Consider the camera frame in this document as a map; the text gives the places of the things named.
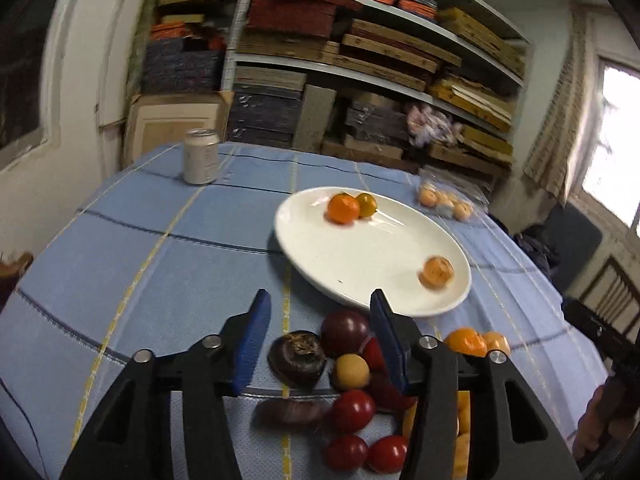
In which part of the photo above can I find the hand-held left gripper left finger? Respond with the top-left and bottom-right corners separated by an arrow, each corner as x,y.
60,289 -> 272,480

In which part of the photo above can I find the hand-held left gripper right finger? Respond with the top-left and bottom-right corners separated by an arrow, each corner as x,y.
370,289 -> 583,480

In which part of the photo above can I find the small red tomato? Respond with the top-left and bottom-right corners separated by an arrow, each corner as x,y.
361,337 -> 386,373

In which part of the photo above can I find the yellow loquat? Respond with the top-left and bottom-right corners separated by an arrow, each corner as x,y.
332,353 -> 371,391

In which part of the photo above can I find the white oval plate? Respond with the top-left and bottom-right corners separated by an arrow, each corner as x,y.
274,186 -> 472,318

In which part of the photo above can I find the person's right hand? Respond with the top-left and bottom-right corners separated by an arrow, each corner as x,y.
572,377 -> 621,461

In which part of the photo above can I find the dark wooden chair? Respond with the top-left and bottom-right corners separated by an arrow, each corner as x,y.
580,255 -> 640,336

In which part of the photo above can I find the dark red plum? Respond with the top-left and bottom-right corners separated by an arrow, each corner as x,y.
320,310 -> 373,358
367,372 -> 418,413

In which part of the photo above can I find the large orange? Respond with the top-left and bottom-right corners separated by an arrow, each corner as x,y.
402,391 -> 472,436
444,327 -> 488,358

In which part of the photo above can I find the dark blue padded chair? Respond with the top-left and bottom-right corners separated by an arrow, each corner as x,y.
515,200 -> 603,291

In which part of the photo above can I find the blue checked tablecloth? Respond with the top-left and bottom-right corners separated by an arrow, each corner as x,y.
0,141 -> 616,480

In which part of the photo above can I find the small yellow-green kumquat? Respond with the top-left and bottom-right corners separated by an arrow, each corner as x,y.
355,192 -> 378,219

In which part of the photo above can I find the orange tangerine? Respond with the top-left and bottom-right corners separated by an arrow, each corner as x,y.
326,193 -> 362,226

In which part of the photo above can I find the clear bag of kumquats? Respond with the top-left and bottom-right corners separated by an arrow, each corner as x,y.
416,167 -> 491,222

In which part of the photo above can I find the white framed window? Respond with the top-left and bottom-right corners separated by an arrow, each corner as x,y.
565,55 -> 640,241
0,0 -> 66,161

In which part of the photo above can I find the silver drink can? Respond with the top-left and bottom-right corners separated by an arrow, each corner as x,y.
181,128 -> 221,186

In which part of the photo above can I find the patterned beige curtain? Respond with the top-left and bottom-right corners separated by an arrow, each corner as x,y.
522,5 -> 608,201

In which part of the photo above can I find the pink plastic bag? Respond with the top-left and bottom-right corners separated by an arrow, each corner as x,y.
405,102 -> 466,148

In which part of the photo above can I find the brown cardboard box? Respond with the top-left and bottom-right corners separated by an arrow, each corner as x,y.
122,91 -> 235,166

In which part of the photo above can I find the brown wooden chair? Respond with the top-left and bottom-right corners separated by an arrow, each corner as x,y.
0,252 -> 35,281

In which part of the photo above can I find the white metal shelf rack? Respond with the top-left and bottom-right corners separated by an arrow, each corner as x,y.
220,0 -> 531,161

